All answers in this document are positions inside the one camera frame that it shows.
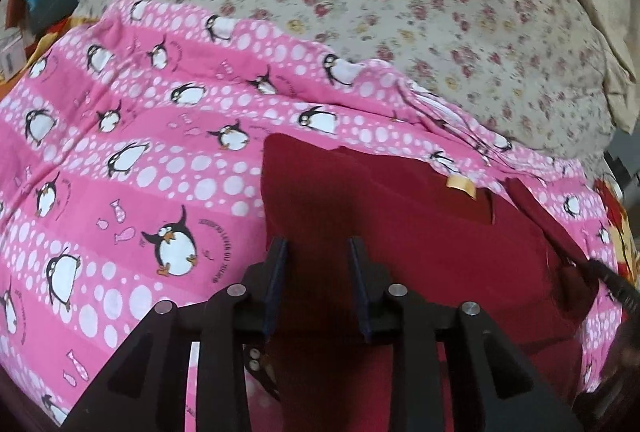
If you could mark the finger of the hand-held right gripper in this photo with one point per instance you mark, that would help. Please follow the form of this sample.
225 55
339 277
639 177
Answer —
612 282

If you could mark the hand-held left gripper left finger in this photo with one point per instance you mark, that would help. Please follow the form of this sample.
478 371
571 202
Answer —
278 272

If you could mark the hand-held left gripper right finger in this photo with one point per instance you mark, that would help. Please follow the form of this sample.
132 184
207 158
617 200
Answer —
357 277

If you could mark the maroon garment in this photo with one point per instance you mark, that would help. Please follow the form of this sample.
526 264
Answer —
400 222

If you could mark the yellow red printed cloth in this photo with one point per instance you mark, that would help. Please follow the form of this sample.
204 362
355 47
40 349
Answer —
617 222

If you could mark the pink penguin print blanket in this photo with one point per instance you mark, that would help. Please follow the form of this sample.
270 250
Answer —
150 112

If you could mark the floral bed sheet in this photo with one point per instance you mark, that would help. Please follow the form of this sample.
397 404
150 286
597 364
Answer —
400 37

